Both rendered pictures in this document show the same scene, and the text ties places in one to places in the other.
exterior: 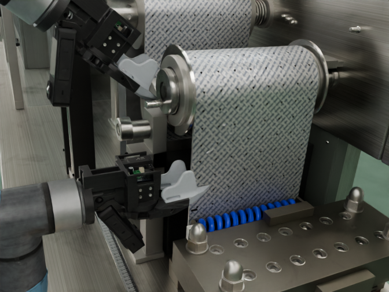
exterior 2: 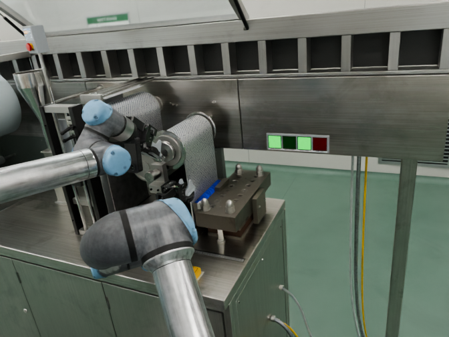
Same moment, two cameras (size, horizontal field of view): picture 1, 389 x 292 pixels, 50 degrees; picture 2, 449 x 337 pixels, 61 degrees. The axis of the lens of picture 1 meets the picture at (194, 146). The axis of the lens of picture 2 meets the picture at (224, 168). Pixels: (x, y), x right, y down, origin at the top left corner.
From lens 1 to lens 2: 0.86 m
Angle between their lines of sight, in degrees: 34
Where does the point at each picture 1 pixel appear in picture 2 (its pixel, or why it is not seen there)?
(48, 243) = not seen: hidden behind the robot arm
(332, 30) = (201, 104)
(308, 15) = (185, 100)
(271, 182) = (209, 176)
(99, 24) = (143, 132)
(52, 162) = (59, 235)
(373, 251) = (258, 181)
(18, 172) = (47, 249)
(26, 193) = not seen: hidden behind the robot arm
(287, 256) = (236, 196)
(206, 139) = (189, 164)
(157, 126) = (164, 169)
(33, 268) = not seen: hidden behind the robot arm
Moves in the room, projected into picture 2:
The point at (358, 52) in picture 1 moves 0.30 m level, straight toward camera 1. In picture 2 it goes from (217, 110) to (244, 127)
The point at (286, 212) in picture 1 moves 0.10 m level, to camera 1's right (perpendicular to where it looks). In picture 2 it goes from (222, 184) to (240, 175)
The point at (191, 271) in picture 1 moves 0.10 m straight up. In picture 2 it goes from (213, 214) to (210, 189)
